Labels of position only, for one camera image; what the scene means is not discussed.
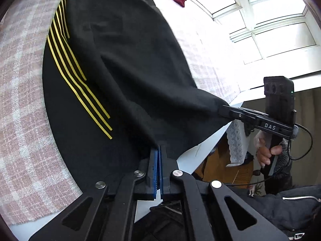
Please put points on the person's right hand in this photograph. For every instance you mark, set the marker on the person's right hand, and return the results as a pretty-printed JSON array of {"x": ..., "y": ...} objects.
[{"x": 264, "y": 155}]

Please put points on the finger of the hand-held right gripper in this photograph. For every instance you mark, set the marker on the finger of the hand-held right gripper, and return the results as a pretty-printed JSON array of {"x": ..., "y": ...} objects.
[
  {"x": 235, "y": 111},
  {"x": 248, "y": 128}
]

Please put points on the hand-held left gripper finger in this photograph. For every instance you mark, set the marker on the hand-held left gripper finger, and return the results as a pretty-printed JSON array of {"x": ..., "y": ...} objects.
[
  {"x": 161, "y": 178},
  {"x": 156, "y": 173}
]

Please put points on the brown wooden furniture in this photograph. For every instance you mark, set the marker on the brown wooden furniture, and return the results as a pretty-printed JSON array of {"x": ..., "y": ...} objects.
[{"x": 220, "y": 165}]

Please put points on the person's black jacket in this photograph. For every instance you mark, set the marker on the person's black jacket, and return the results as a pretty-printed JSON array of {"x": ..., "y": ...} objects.
[{"x": 288, "y": 205}]

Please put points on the white window frame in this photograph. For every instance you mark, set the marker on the white window frame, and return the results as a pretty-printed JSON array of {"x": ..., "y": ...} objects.
[{"x": 263, "y": 17}]

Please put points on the person's right forearm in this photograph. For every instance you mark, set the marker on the person's right forearm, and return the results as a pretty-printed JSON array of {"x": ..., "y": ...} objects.
[{"x": 284, "y": 160}]

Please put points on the white lace cloth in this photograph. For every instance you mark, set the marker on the white lace cloth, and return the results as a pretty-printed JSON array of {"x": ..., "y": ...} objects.
[{"x": 235, "y": 143}]

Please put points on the pink plaid bed sheet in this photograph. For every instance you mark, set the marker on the pink plaid bed sheet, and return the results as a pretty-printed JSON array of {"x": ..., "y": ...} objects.
[{"x": 20, "y": 105}]

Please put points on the black garment with yellow stripes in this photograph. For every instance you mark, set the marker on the black garment with yellow stripes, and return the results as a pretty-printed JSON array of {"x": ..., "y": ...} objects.
[{"x": 125, "y": 55}]

